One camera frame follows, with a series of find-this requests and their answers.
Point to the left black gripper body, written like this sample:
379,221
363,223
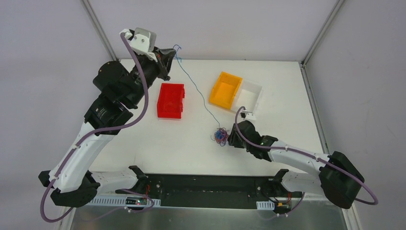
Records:
163,63

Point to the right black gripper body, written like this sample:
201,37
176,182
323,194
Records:
233,139

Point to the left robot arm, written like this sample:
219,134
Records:
71,183

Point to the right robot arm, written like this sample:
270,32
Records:
333,176

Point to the white translucent plastic bin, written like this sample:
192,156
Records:
248,95

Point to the red plastic bin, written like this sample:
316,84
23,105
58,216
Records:
170,101

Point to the yellow plastic bin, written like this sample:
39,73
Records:
224,90

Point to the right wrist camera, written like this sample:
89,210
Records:
247,115

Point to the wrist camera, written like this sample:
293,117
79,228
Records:
141,41
247,115

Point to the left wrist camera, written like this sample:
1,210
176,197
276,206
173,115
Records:
141,41

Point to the right white cable duct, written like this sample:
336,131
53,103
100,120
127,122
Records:
265,205

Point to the white cable duct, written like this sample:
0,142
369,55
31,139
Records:
265,205
121,201

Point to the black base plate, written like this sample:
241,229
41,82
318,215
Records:
213,191

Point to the left aluminium frame post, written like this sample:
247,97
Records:
88,8

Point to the aluminium frame post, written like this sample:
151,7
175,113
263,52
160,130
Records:
322,32
88,8

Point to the left white cable duct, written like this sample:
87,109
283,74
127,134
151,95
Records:
121,201

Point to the right aluminium frame post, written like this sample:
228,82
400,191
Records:
322,32

